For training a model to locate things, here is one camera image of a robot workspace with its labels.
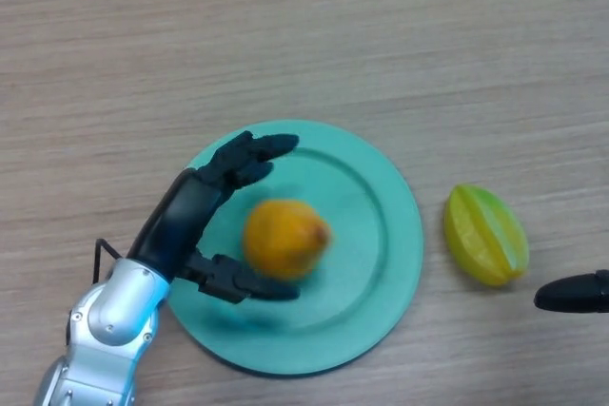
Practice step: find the yellow pear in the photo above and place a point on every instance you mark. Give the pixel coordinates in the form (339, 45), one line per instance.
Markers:
(283, 239)

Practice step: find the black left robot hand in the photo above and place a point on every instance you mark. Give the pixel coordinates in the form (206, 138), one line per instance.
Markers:
(176, 220)

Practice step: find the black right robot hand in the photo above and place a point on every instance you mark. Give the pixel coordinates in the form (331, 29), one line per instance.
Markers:
(575, 294)

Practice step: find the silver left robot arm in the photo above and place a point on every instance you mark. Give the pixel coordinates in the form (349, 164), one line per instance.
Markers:
(114, 320)

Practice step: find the green round plate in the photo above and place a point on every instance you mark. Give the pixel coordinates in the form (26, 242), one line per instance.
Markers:
(361, 244)

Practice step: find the yellow-green starfruit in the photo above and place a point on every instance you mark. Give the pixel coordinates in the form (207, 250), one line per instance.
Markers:
(483, 237)

